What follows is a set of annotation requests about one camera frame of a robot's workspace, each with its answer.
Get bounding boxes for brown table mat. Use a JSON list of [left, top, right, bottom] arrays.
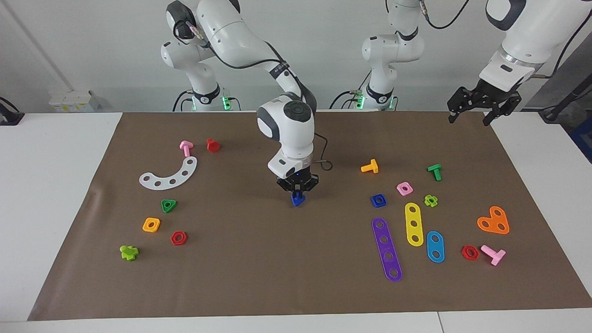
[[28, 110, 592, 321]]

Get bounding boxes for black tripod stand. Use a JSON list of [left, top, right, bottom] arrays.
[[539, 74, 592, 123]]

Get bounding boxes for blue crate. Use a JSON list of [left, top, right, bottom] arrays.
[[570, 116, 592, 163]]

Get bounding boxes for purple four-hole strip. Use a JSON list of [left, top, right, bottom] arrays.
[[371, 217, 403, 282]]

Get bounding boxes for orange heart three-hole plate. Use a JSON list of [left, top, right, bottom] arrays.
[[477, 206, 510, 235]]

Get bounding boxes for yellow three-hole strip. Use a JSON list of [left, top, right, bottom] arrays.
[[405, 203, 424, 247]]

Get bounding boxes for white curved five-hole plate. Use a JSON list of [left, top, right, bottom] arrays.
[[139, 156, 198, 191]]

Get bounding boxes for blue two-hole strip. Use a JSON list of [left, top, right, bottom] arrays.
[[426, 231, 445, 263]]

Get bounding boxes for white box with labels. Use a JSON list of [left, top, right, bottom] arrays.
[[49, 90, 101, 113]]

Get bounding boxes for black clamp base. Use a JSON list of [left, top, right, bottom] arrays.
[[0, 96, 25, 126]]

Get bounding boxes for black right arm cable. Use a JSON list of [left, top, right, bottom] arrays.
[[173, 18, 333, 172]]

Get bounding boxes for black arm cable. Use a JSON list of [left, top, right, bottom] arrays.
[[419, 0, 592, 79], [173, 18, 333, 172]]

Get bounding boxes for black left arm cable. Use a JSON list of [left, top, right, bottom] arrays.
[[419, 0, 592, 79]]

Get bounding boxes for black left base cables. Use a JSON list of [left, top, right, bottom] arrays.
[[329, 69, 370, 110]]

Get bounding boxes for black base cables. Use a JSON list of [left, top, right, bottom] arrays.
[[329, 69, 370, 110], [173, 89, 195, 112]]

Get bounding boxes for black right base cables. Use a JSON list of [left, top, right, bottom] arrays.
[[173, 89, 195, 112]]

